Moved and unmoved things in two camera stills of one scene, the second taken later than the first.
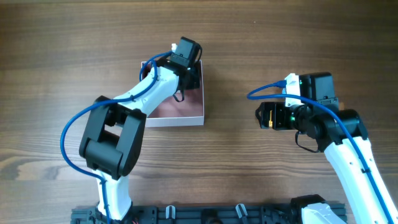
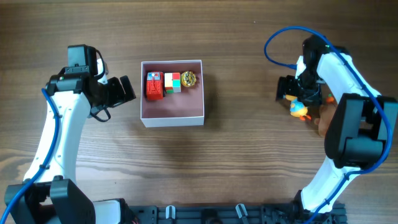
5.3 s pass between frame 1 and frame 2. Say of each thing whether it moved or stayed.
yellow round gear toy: moved
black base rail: stayed
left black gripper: moved
